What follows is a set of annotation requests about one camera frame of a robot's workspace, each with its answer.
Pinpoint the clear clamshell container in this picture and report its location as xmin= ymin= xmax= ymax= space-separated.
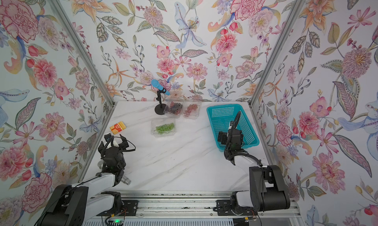
xmin=183 ymin=101 xmax=202 ymax=120
xmin=163 ymin=100 xmax=184 ymax=118
xmin=151 ymin=118 xmax=177 ymax=137

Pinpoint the clear clamshell container front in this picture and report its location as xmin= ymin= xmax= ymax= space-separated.
xmin=163 ymin=100 xmax=184 ymax=118

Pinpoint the grey metal cylinder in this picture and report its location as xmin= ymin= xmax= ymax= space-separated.
xmin=97 ymin=160 xmax=132 ymax=185

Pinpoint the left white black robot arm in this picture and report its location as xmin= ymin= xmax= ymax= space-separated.
xmin=35 ymin=134 xmax=129 ymax=226

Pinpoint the green grape bunch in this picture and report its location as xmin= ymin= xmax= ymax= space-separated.
xmin=155 ymin=123 xmax=175 ymax=135

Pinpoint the orange yellow snack packet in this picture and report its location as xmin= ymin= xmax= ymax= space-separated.
xmin=110 ymin=121 xmax=126 ymax=135

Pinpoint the blue microphone on black stand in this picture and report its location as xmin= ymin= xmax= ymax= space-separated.
xmin=151 ymin=79 xmax=170 ymax=115

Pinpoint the aluminium rail base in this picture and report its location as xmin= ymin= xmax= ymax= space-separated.
xmin=47 ymin=191 xmax=305 ymax=226

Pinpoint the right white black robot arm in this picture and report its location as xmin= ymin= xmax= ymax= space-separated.
xmin=218 ymin=128 xmax=290 ymax=215

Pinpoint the teal plastic mesh basket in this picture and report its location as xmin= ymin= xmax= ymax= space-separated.
xmin=206 ymin=104 xmax=260 ymax=152

